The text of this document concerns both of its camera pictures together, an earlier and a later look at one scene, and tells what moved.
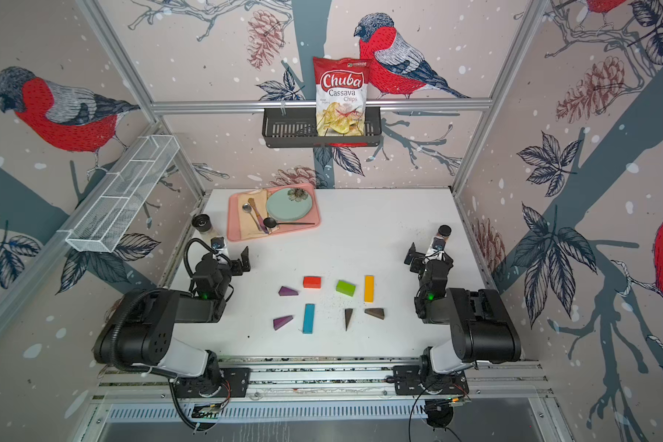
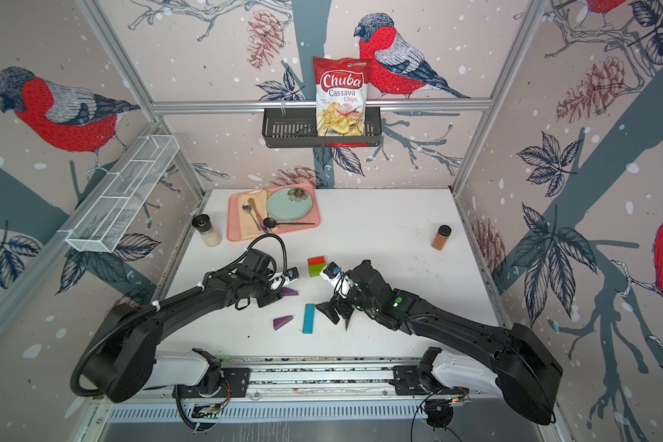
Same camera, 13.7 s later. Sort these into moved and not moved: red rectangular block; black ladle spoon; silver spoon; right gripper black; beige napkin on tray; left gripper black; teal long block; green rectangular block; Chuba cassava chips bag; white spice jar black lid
Moved: right gripper black; green rectangular block; red rectangular block; left gripper black
Not moved: Chuba cassava chips bag; black ladle spoon; white spice jar black lid; teal long block; beige napkin on tray; silver spoon
